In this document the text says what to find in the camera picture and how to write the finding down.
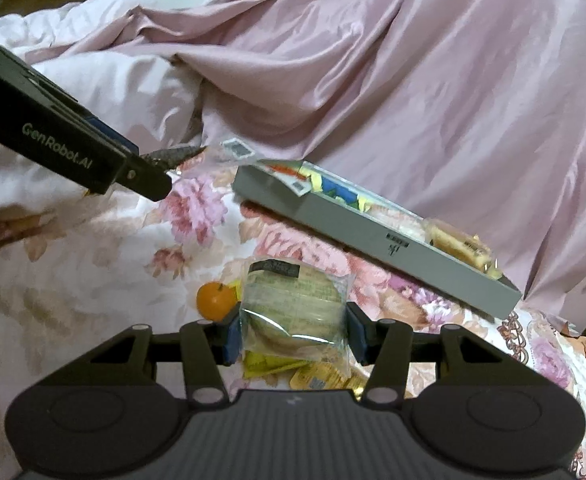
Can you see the white duvet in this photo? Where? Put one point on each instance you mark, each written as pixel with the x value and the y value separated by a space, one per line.
pixel 138 90

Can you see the person's left hand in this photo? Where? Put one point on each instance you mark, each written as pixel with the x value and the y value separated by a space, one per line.
pixel 3 232

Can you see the clear-wrapped yellow cake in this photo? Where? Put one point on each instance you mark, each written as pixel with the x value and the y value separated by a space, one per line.
pixel 460 246

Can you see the gold foil snack packet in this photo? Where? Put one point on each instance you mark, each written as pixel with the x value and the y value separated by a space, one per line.
pixel 323 376

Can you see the yellow snack packet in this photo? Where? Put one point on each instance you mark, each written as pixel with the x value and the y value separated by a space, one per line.
pixel 265 365

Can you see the yellow and blue lining paper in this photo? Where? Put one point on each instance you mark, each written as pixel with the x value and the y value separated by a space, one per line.
pixel 340 191

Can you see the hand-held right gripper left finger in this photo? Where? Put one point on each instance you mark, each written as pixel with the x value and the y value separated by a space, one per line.
pixel 230 335

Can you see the round rice cracker packet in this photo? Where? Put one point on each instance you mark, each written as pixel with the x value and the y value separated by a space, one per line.
pixel 398 222

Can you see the round sandwich cake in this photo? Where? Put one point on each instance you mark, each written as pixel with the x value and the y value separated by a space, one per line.
pixel 293 310

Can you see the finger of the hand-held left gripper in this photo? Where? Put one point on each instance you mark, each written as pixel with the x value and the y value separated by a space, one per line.
pixel 148 180
pixel 110 135

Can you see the tangerine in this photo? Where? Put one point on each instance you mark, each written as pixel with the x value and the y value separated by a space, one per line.
pixel 215 302

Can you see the grey cardboard box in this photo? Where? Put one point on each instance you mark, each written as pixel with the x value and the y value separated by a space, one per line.
pixel 348 232

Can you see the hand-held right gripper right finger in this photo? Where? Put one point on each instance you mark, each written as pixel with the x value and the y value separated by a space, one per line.
pixel 356 335

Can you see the orange-red snack packet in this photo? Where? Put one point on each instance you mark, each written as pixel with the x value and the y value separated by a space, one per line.
pixel 285 172

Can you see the pink satin curtain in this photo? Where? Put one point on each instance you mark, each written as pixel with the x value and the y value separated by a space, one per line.
pixel 373 85

